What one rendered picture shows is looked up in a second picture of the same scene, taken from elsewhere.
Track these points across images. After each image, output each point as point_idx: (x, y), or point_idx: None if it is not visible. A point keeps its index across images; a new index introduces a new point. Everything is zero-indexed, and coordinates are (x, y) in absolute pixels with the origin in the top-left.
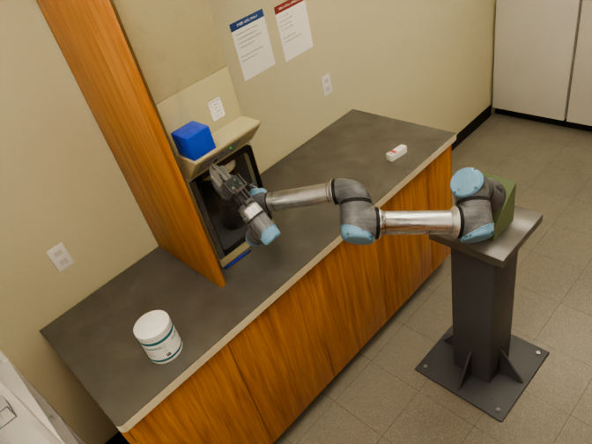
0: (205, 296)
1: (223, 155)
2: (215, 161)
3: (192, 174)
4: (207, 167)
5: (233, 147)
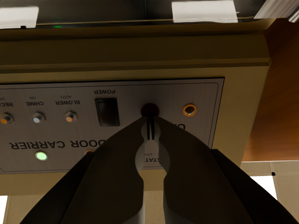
0: None
1: (58, 114)
2: (110, 109)
3: (252, 114)
4: (149, 72)
5: (13, 139)
